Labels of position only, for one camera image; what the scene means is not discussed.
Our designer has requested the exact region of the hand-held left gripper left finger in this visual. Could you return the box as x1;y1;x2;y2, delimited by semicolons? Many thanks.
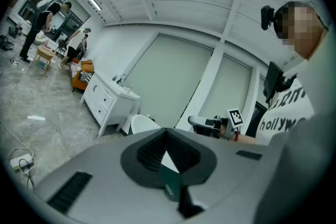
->
33;127;182;224

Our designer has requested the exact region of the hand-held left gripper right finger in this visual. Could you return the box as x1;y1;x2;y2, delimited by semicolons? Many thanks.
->
165;127;286;224

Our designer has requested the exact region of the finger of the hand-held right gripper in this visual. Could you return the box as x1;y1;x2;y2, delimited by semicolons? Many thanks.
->
188;115;212;137

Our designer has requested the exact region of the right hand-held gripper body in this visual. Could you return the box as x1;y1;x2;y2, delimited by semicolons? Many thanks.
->
206;108;244;140

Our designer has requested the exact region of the white cabinet drawer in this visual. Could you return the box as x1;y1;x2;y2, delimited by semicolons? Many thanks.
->
101;88;115;111
96;103;108;121

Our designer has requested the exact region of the person's right forearm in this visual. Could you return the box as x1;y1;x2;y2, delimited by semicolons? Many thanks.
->
230;131;259;145

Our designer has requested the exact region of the black office chair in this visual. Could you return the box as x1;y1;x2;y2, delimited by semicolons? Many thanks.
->
245;101;268;137

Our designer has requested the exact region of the white roller blind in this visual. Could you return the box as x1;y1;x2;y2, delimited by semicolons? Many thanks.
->
123;34;214;129
201;54;253;120

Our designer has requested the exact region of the white printed t-shirt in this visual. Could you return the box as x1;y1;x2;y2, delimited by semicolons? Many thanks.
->
256;31;336;224

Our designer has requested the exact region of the black chest-mounted device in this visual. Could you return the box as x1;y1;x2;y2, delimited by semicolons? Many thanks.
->
263;61;299;104

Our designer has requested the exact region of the white vanity cabinet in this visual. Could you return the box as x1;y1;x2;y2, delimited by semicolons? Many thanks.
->
80;70;142;137

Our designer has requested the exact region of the white bathtub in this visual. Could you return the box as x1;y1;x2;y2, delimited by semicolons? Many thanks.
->
130;113;162;136

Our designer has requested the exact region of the white cabinet door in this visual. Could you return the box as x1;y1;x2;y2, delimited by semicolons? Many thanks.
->
83;77;104;108

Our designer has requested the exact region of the orange sofa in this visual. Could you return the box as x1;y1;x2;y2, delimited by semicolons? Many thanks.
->
69;57;95;93

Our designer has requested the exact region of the zigzag patterned cushion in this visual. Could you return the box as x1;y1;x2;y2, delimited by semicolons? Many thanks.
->
79;70;94;82

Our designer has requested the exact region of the striped blanket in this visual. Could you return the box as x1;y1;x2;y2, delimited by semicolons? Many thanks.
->
69;62;82;74

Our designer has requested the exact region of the person's head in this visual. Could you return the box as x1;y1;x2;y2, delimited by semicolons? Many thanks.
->
277;0;330;60

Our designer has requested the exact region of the wooden side table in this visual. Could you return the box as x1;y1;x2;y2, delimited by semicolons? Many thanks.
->
29;44;57;77

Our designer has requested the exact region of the large glass window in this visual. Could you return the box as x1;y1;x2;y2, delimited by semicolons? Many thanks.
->
17;0;91;42

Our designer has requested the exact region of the black equipment bag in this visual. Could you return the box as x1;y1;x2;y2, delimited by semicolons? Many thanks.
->
0;34;14;51

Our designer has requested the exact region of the white low cabinet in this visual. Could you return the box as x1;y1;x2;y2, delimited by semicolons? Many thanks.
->
7;15;30;35

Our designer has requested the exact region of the black power cable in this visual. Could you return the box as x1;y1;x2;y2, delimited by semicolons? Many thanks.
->
18;158;36;190

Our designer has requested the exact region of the white floor cable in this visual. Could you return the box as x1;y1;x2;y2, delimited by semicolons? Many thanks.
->
0;118;36;163

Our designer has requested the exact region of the black head camera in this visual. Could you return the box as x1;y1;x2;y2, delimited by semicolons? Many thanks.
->
260;5;279;31

